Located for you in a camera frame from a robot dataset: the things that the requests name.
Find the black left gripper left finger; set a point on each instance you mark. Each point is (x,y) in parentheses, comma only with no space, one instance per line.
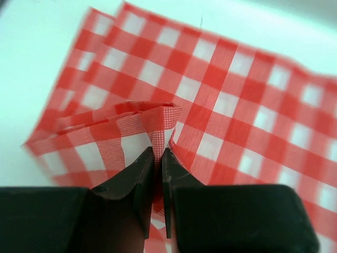
(135,182)

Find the red white checkered cloth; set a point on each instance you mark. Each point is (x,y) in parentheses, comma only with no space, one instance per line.
(230,113)

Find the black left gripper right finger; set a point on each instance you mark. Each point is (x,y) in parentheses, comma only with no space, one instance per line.
(173,175)

